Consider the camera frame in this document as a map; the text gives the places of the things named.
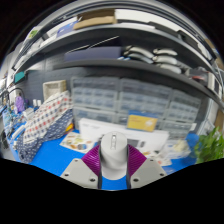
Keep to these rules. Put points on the teal rectangular box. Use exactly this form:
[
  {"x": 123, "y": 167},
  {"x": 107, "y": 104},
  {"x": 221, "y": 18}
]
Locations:
[{"x": 20, "y": 76}]

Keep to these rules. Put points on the dark wall shelf unit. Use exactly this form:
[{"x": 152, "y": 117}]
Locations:
[{"x": 116, "y": 65}]

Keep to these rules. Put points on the navy polka dot cloth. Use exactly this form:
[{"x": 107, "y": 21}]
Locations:
[{"x": 30, "y": 146}]

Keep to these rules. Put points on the red blue checked cloth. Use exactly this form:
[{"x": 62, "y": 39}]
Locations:
[{"x": 46, "y": 116}]

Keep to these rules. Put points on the clear plastic packet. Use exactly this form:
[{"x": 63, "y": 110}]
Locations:
[{"x": 180, "y": 148}]

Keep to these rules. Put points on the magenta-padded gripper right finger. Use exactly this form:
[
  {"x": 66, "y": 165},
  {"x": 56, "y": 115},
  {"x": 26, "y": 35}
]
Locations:
[{"x": 146, "y": 171}]

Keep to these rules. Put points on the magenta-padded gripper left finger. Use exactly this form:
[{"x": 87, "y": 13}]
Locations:
[{"x": 80, "y": 171}]

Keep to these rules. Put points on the yellow and blue box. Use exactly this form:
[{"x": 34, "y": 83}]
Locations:
[{"x": 141, "y": 122}]

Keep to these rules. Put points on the long white keyboard box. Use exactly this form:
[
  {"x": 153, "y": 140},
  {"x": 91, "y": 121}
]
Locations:
[{"x": 91, "y": 128}]

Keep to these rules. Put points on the purple bag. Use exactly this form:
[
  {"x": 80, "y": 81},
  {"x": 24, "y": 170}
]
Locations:
[{"x": 19, "y": 104}]

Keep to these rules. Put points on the grey small-parts drawer cabinet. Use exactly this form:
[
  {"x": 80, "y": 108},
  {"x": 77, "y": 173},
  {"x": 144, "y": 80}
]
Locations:
[
  {"x": 95, "y": 96},
  {"x": 183, "y": 110},
  {"x": 143, "y": 96}
]

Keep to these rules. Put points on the green potted plant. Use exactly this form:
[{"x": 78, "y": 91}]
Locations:
[{"x": 210, "y": 146}]

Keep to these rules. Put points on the white computer mouse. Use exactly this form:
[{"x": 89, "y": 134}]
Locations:
[{"x": 114, "y": 156}]

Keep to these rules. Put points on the colourful sticker sheet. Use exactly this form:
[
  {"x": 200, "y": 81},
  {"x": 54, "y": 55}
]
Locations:
[
  {"x": 76, "y": 143},
  {"x": 160, "y": 159}
]

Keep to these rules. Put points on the white woven basket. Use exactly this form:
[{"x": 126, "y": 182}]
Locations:
[{"x": 53, "y": 88}]

